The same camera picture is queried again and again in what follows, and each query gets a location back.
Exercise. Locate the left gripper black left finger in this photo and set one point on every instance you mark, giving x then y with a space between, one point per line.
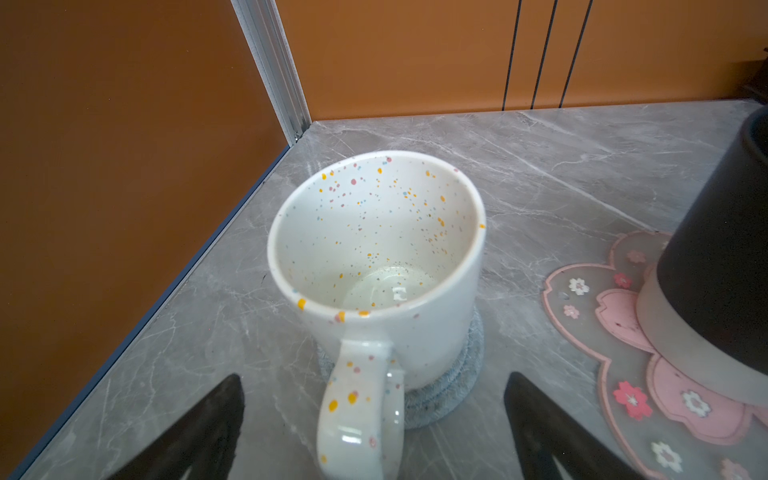
200 445

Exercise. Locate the black mug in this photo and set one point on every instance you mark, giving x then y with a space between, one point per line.
704 305

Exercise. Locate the light blue woven coaster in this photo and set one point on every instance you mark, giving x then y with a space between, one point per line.
394 368

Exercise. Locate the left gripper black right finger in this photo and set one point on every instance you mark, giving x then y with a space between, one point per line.
549 441

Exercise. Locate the white mug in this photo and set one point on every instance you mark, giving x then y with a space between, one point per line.
373 231

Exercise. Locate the pink flower coaster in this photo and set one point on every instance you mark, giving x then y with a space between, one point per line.
669 426

